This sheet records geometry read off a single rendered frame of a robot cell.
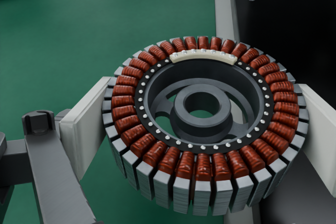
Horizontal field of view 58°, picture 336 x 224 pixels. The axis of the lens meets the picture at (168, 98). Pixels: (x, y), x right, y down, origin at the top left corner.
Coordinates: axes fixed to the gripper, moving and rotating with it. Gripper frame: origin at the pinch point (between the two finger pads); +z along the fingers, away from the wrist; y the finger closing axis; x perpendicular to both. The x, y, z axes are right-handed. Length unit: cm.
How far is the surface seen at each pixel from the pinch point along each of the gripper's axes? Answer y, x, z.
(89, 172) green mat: -8.1, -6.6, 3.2
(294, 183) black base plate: 6.5, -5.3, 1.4
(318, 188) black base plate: 8.0, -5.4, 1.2
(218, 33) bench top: 2.3, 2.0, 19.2
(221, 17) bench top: 2.8, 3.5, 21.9
